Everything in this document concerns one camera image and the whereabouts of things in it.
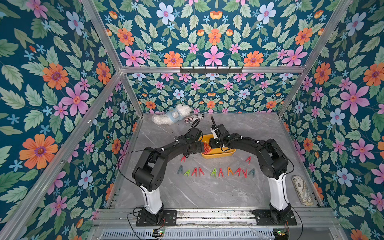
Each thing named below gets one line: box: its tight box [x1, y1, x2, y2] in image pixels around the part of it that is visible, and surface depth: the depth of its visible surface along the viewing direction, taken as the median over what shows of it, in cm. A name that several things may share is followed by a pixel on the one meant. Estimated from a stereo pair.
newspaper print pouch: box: [184, 112, 205, 124], surface depth 117 cm
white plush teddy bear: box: [151, 104, 192, 125], surface depth 110 cm
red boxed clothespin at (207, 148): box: [203, 143, 213, 154], surface depth 100 cm
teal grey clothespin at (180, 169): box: [176, 165, 184, 175], surface depth 92 cm
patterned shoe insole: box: [292, 175, 314, 206], surface depth 81 cm
